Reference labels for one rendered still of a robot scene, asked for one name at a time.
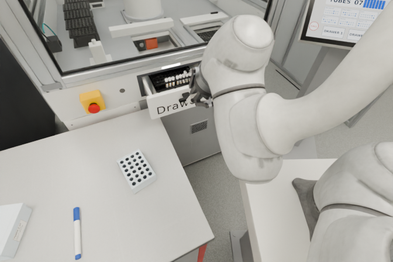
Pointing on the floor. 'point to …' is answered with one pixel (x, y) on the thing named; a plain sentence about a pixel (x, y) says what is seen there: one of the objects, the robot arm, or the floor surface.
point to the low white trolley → (104, 196)
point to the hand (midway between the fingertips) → (192, 98)
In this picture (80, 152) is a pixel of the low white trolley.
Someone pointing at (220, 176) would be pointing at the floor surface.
